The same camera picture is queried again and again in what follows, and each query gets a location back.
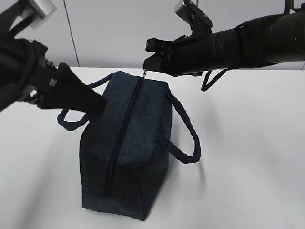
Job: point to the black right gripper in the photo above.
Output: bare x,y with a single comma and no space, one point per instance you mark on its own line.
194,55

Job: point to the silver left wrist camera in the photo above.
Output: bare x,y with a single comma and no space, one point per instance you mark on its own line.
23,14

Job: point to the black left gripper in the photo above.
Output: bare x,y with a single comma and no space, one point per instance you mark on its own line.
27,76

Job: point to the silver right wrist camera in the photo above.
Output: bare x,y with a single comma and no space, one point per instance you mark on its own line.
200,23

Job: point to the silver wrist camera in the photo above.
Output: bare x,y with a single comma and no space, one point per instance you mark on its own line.
200,23
23,14

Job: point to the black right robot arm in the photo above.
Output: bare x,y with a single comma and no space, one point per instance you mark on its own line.
256,43

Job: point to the dark navy lunch bag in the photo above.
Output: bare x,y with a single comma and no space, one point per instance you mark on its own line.
124,153

